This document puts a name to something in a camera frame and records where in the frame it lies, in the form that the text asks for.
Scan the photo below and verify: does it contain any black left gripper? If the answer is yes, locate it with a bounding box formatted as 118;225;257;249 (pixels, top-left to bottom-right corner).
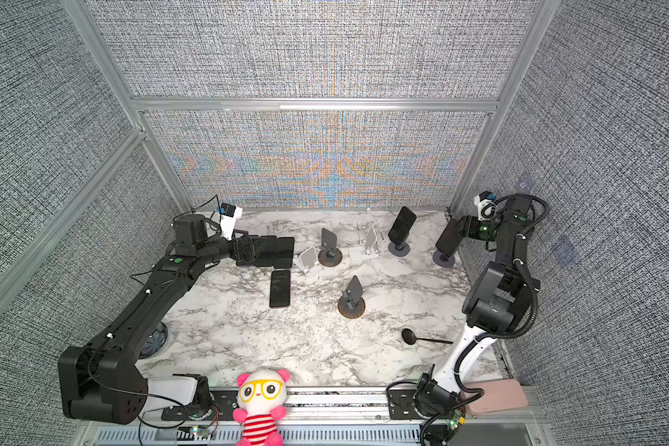
198;229;269;267

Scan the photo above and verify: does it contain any black smartphone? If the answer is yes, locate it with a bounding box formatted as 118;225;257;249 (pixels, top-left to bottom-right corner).
272;237;295;269
248;235;268;266
435;219;465;258
256;235;277;268
269;269;291;308
388;206;417;245

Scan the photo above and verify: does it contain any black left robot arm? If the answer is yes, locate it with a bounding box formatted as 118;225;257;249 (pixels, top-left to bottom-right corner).
58;214;256;425

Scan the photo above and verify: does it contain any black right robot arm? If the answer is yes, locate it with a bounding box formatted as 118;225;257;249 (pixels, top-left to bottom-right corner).
414;193;550;418

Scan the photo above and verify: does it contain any grey round stand far right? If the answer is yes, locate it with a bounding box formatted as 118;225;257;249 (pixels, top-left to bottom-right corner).
432;250;456;269

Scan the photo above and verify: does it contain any grey round stand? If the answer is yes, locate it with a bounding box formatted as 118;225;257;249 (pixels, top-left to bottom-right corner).
432;250;456;269
388;242;411;258

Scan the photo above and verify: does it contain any white phone stand left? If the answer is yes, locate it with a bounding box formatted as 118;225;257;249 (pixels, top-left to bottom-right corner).
294;246;323;277

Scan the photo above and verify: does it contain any grey wood-base stand rear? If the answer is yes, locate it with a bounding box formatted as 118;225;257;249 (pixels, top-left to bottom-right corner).
318;229;343;268

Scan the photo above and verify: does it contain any empty grey wood-base stand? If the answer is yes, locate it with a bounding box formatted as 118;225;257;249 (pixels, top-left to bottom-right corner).
337;276;366;319

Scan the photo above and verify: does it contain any black ladle spoon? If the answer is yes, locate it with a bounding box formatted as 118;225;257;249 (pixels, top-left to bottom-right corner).
401;328;453;346

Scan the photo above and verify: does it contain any pink white plush toy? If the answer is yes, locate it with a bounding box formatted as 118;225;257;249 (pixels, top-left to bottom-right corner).
233;369;291;446

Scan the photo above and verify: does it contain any pink flat box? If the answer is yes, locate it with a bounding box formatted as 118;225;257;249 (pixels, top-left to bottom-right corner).
466;379;529;416

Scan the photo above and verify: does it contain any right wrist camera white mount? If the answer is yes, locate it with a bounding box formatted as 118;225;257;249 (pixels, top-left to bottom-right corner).
474;191;496;221

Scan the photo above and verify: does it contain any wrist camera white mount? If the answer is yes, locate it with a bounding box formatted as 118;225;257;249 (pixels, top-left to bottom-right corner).
474;191;496;221
219;203;243;241

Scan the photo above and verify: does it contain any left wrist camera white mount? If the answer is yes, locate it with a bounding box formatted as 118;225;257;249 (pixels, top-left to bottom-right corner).
219;203;243;241

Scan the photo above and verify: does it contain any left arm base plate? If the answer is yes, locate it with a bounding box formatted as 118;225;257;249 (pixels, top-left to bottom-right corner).
186;388;238;421

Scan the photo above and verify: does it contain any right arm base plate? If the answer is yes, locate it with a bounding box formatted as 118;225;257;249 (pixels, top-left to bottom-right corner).
386;385;425;421

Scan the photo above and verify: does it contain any aluminium frame corner post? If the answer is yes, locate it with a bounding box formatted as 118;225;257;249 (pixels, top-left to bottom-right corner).
61;1;193;212

